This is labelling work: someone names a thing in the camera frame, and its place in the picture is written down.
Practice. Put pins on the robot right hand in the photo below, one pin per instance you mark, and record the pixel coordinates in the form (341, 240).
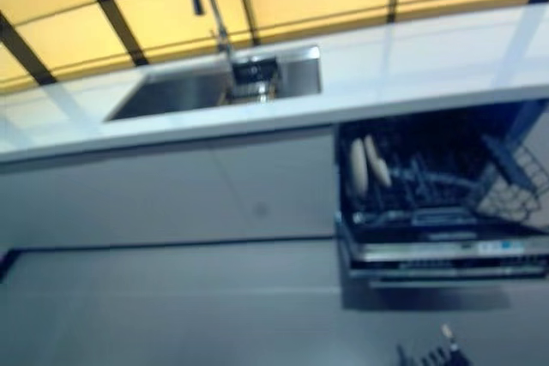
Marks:
(433, 355)

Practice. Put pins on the cream round plate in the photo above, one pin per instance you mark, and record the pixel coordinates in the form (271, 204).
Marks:
(358, 169)
(378, 162)

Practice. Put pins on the stainless steel sink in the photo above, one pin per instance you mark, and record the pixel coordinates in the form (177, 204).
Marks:
(180, 91)

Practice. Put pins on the white glossy cabinet door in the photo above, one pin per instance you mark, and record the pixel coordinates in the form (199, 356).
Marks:
(107, 199)
(315, 181)
(266, 194)

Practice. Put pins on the black sink dish rack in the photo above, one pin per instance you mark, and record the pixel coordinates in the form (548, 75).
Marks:
(253, 79)

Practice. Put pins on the built-in dishwasher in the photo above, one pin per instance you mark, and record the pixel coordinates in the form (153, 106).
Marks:
(429, 246)

